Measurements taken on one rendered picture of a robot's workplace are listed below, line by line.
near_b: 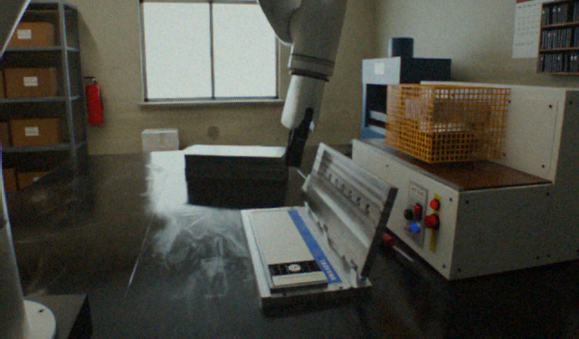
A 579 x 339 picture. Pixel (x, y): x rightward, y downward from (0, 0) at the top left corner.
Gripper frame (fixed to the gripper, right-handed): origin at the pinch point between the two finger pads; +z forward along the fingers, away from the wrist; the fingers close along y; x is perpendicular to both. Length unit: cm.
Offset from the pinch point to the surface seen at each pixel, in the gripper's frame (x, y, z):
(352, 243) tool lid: 14.2, 4.4, 14.8
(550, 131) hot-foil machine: 50, 9, -15
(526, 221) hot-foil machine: 47.6, 11.6, 3.7
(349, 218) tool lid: 15.6, -2.5, 12.0
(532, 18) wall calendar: 164, -129, -85
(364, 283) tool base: 15.7, 10.3, 20.0
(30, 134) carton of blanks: -181, -323, 79
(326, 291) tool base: 8.2, 11.2, 21.6
